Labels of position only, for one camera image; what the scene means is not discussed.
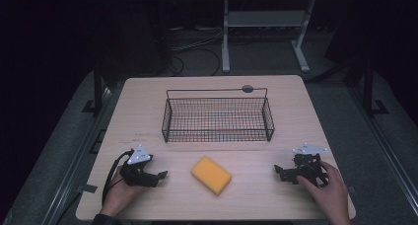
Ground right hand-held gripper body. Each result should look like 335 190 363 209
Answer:
288 142 330 188

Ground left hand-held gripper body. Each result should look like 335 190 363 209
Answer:
118 144 160 188

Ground yellow sponge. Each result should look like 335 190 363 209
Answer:
190 155 233 197

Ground black wire basket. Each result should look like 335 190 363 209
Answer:
161 87 276 143

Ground person's right hand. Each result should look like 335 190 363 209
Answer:
296 160 350 220

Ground person's left hand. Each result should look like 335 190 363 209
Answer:
100 165 150 218

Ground dark metal stand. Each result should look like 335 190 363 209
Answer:
81 61 113 118
360 55 390 118

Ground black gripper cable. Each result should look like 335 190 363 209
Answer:
101 149 135 206

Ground black floor cables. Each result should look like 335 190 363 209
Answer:
168 27 225 77

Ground white metal table frame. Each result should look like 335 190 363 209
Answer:
221 0 316 74

